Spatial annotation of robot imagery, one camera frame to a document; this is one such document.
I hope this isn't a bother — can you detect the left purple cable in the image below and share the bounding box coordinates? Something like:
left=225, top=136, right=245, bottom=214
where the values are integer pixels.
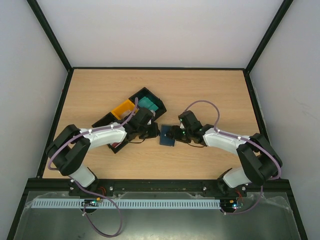
left=46, top=97, right=123, bottom=237

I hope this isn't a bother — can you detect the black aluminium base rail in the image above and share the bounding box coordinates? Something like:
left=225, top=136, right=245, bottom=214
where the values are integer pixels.
left=26, top=177, right=291, bottom=198

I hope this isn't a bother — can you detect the black bin with teal cards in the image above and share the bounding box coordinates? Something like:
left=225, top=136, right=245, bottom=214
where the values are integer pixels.
left=129, top=87, right=167, bottom=120

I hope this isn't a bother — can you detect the teal card stack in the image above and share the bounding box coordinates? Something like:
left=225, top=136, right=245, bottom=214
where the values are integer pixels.
left=138, top=96, right=159, bottom=112

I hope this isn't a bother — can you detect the white slotted cable duct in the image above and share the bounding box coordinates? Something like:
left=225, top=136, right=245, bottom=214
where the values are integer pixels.
left=31, top=198, right=221, bottom=210

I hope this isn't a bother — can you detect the yellow card bin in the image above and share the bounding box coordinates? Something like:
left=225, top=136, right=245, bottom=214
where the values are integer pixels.
left=111, top=99, right=135, bottom=120

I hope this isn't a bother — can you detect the dark blue card holder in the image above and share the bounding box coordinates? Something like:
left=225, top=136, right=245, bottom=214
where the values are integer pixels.
left=159, top=124, right=175, bottom=147

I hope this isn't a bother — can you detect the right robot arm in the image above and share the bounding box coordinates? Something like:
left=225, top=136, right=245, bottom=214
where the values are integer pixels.
left=164, top=110, right=283, bottom=196

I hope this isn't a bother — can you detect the black bin with red cards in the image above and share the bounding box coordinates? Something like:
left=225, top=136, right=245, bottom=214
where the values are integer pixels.
left=91, top=111, right=130, bottom=154

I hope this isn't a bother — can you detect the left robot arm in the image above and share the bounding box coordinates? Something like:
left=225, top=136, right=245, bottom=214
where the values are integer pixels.
left=45, top=107, right=160, bottom=192

